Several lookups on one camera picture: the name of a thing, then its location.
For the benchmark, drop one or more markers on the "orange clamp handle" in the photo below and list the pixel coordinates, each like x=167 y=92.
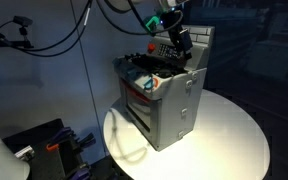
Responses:
x=51 y=148

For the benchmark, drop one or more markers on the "round white table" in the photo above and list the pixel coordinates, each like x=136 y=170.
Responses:
x=226 y=144

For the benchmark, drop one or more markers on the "red oven door handle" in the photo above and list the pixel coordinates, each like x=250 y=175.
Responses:
x=134 y=92

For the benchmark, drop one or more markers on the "black tool rack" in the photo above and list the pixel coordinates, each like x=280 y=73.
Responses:
x=64 y=163

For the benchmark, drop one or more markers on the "red round stove button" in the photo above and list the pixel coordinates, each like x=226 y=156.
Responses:
x=151 y=47

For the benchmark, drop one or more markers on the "blue right stove knob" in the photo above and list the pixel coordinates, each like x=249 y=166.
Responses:
x=149 y=84

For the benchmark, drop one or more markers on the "black camera on stand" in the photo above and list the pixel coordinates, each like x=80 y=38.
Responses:
x=24 y=22

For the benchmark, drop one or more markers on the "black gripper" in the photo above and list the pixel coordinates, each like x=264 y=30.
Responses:
x=180 y=37

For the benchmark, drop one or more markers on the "grey toy stove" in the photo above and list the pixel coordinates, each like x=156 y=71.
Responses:
x=175 y=97

